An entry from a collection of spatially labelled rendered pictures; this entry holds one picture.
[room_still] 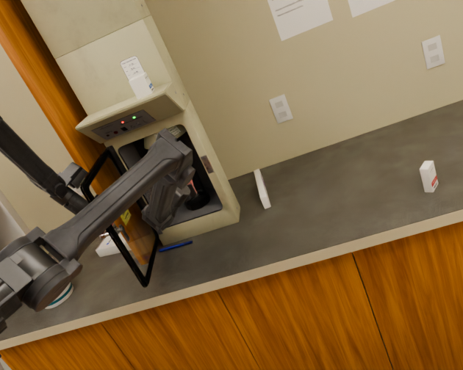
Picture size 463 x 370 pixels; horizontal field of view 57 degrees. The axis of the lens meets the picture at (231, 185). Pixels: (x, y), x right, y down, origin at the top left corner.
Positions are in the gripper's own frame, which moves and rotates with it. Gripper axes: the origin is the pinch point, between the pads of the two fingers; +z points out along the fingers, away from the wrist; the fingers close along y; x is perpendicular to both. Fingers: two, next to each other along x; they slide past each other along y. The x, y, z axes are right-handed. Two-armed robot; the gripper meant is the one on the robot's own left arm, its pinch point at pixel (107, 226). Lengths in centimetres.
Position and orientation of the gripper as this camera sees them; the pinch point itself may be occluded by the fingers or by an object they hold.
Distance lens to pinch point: 143.3
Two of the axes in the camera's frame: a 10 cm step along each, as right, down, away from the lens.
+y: -6.8, 6.6, 3.2
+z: 7.3, 6.1, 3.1
